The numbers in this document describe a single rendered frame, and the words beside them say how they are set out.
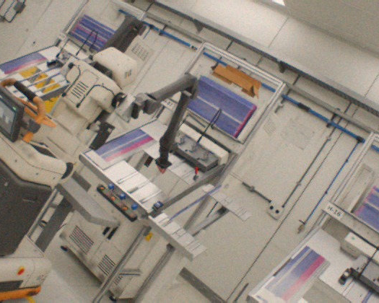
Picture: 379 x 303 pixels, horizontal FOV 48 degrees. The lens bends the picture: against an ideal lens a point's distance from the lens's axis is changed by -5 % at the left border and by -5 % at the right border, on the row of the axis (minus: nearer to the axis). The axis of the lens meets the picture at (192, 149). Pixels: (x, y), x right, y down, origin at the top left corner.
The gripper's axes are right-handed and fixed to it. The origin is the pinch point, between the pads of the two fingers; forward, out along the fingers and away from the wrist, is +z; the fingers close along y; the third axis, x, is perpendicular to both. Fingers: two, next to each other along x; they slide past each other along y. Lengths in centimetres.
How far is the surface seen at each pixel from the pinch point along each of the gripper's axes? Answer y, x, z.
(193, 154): -4.2, -25.0, -4.5
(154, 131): 36.3, -28.1, 1.9
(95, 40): 140, -52, -24
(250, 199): -3, -134, 111
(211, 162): -17.3, -28.5, -4.5
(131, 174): 12.0, 16.3, 1.0
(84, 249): 23, 48, 64
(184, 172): -8.1, -12.7, 1.3
